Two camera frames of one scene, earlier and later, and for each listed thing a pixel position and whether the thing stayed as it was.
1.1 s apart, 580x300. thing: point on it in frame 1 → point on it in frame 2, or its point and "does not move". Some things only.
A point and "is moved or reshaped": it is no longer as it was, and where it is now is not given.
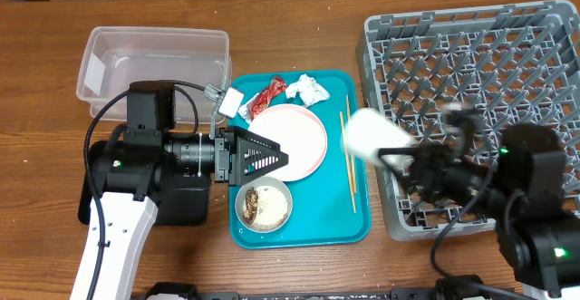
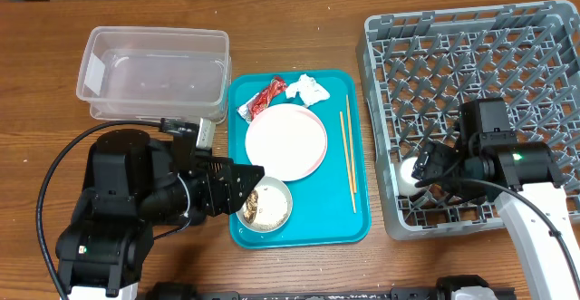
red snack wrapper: [263, 99] does not move
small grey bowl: [264, 204] does not move
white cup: [367, 130] is moved or reshaped
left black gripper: [225, 169] → [228, 198]
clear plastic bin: [111, 58] does not move
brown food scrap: [251, 204] does not move
